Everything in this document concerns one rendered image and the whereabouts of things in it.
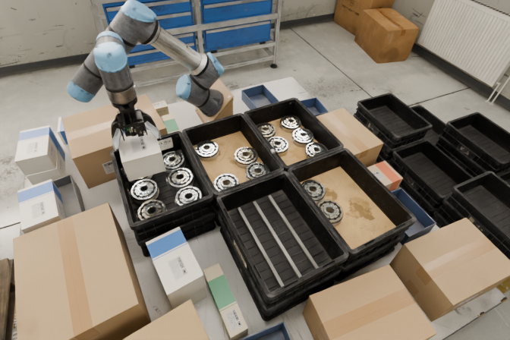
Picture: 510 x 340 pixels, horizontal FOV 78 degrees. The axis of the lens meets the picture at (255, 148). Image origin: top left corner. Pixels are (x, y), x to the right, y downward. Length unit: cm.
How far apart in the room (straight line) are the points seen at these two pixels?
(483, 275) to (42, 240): 145
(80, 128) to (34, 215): 42
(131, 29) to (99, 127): 49
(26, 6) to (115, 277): 319
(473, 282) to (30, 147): 175
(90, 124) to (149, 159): 63
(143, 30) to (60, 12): 260
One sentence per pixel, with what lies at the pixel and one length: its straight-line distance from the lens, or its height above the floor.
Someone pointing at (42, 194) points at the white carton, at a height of 84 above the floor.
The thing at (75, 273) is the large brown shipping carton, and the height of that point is 90.
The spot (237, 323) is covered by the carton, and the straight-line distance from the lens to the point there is 114.
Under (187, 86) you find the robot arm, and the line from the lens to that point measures 157.
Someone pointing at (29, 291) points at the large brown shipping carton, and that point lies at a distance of 120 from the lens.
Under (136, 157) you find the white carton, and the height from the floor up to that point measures 114.
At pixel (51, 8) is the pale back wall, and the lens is 391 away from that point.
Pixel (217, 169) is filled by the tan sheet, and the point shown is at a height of 83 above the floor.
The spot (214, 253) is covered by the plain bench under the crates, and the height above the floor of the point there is 70.
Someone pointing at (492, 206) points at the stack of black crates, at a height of 49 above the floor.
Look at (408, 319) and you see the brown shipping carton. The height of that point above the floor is 86.
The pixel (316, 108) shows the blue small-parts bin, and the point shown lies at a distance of 194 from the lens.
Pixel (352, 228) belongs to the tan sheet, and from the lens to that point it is 126.
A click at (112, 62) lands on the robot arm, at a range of 89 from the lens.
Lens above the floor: 186
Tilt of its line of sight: 45 degrees down
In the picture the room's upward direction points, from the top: 3 degrees clockwise
